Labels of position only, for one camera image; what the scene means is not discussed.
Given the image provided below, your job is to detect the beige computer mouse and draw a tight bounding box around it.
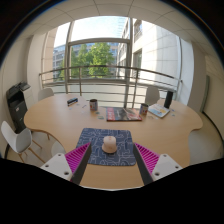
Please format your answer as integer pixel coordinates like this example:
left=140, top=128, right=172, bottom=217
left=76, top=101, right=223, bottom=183
left=101, top=135, right=118, bottom=155

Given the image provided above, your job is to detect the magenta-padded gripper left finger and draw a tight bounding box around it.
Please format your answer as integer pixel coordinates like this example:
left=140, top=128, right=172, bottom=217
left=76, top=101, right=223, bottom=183
left=40, top=142, right=93, bottom=186

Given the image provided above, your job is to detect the white illustrated booklet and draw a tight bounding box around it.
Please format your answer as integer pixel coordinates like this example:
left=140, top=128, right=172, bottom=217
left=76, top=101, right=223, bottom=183
left=147, top=103, right=171, bottom=119

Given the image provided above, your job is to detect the red and blue magazine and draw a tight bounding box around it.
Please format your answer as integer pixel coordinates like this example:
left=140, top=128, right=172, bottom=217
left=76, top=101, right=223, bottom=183
left=105, top=106, right=143, bottom=123

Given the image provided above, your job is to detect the white chair with wooden legs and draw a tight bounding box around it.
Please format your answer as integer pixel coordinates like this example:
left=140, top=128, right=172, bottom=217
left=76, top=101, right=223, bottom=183
left=0, top=120, right=46, bottom=164

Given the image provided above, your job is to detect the black office printer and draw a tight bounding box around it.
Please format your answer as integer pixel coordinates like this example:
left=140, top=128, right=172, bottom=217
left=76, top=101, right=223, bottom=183
left=5, top=81, right=32, bottom=134

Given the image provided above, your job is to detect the metal balcony railing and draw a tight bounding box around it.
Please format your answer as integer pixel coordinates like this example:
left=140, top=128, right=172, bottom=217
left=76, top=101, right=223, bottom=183
left=38, top=65, right=183, bottom=108

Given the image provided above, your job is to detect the printed mug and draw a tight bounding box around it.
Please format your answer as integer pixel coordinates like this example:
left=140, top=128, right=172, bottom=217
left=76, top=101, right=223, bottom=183
left=89, top=98, right=99, bottom=112
left=139, top=102, right=150, bottom=117

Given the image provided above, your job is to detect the black cylindrical speaker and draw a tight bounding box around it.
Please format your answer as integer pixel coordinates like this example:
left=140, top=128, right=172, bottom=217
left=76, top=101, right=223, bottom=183
left=163, top=90, right=174, bottom=110

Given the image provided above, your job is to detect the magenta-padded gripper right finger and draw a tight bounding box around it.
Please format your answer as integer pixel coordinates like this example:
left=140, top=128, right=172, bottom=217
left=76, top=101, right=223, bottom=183
left=132, top=142, right=184, bottom=186

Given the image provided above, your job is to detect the blue patterned mouse pad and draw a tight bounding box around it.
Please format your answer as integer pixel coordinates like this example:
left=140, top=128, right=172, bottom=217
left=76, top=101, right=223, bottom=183
left=75, top=127, right=137, bottom=167

